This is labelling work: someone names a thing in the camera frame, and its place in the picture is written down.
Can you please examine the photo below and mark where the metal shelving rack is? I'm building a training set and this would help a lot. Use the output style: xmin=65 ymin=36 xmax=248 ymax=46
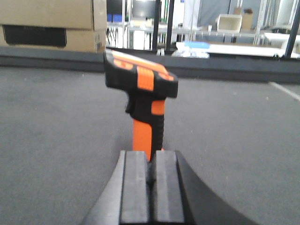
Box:
xmin=184 ymin=0 xmax=299 ymax=45

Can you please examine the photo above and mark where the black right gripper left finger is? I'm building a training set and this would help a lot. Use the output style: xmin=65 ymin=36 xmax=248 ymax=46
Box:
xmin=81 ymin=150 xmax=150 ymax=225

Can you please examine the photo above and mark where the small open cardboard box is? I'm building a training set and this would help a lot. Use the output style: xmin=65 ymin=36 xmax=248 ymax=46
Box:
xmin=233 ymin=7 xmax=254 ymax=30

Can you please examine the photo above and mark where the white rectangular bin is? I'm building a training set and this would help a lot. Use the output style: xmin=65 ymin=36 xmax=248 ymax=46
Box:
xmin=216 ymin=14 xmax=242 ymax=33

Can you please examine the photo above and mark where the black vertical post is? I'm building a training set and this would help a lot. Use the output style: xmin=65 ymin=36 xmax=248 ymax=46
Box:
xmin=152 ymin=0 xmax=161 ymax=51

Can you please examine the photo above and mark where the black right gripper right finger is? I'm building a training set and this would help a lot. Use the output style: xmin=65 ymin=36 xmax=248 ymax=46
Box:
xmin=152 ymin=150 xmax=255 ymax=225

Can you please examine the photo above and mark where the blue plastic tray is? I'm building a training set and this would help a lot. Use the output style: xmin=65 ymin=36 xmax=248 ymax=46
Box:
xmin=184 ymin=41 xmax=210 ymax=49

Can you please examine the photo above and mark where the orange black barcode scanner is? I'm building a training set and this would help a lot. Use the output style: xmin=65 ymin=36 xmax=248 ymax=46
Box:
xmin=104 ymin=49 xmax=179 ymax=161

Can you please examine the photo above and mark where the black table edge rail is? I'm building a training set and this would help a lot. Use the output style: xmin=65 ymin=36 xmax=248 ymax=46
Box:
xmin=0 ymin=46 xmax=300 ymax=84

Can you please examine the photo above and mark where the large brown cardboard box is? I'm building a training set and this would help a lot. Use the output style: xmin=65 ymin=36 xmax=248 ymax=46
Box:
xmin=0 ymin=0 xmax=107 ymax=53

